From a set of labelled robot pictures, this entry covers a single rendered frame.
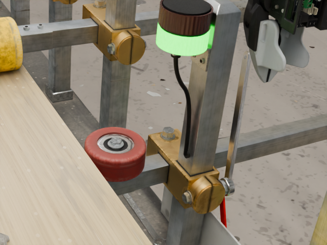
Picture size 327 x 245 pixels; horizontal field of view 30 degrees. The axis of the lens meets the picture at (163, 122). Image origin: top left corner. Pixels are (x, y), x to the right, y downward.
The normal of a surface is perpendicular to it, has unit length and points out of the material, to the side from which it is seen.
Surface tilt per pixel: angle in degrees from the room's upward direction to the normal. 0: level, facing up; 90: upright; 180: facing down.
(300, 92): 0
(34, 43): 90
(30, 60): 0
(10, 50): 76
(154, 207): 0
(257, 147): 90
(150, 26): 90
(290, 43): 87
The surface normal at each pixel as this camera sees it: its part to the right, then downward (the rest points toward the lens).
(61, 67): 0.48, 0.51
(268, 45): -0.87, 0.23
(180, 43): -0.13, 0.52
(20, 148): 0.11, -0.84
